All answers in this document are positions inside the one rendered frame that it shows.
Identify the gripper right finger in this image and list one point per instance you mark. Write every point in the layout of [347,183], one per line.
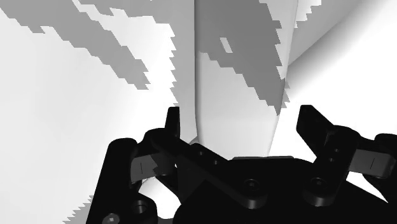
[332,145]

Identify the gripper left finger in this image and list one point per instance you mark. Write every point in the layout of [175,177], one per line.
[186,152]

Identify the white tall rounded object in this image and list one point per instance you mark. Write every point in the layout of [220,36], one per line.
[229,124]

